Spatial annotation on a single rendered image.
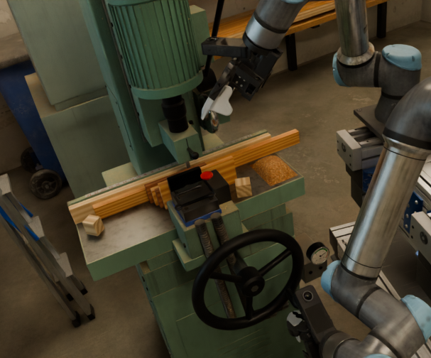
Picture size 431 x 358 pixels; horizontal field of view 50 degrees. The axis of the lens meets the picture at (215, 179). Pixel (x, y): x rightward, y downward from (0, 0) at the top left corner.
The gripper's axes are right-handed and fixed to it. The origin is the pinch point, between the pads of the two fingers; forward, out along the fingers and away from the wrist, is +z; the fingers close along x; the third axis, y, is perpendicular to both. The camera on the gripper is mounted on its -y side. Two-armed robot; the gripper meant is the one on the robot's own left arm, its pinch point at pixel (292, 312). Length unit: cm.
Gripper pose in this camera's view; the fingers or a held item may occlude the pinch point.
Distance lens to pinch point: 115.8
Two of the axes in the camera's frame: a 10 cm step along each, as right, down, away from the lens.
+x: 9.1, -3.4, 2.5
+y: 3.3, 9.4, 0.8
